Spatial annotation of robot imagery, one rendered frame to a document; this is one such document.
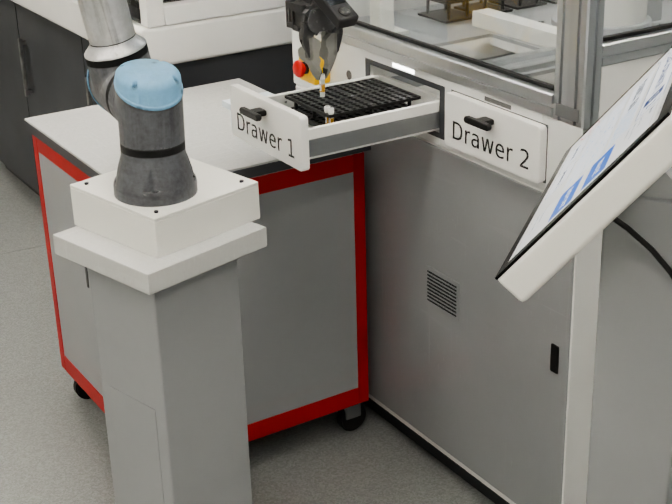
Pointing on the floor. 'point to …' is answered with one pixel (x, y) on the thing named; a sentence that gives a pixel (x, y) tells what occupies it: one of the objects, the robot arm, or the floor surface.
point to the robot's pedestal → (171, 365)
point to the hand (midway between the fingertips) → (323, 73)
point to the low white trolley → (307, 314)
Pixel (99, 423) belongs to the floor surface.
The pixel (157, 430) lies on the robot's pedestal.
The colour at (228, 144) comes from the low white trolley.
